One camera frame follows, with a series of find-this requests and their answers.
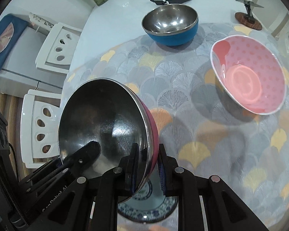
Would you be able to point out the white chair lower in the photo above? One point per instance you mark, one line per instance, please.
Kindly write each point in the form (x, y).
(39, 127)

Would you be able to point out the white patterned tissue box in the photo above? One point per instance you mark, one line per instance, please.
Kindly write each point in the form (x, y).
(40, 22)

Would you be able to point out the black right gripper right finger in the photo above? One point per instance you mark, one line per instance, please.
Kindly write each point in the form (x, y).
(204, 203)

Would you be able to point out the blue white patterned plate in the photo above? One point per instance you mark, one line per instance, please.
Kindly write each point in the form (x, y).
(149, 204)

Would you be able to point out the blue steel bowl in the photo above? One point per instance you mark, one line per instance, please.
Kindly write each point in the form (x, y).
(171, 25)

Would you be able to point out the pink polka dot bowl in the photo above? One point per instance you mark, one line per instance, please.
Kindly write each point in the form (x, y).
(249, 73)

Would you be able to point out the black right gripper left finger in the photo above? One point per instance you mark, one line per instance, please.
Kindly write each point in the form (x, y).
(57, 196)

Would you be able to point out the white chair upper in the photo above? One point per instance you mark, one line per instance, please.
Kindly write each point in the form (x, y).
(57, 51)

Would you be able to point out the black stand on wooden base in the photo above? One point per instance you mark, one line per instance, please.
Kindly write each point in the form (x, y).
(247, 19)

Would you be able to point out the magenta steel bowl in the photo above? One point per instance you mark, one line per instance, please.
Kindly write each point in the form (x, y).
(101, 123)

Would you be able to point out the grey fan pattern placemat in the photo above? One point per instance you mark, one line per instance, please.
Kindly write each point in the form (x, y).
(198, 123)

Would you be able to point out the black device with round holes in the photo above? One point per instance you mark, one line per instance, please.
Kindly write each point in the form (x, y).
(7, 179)

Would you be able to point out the blue cushion with pink fan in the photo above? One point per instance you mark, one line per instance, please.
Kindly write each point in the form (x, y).
(11, 28)

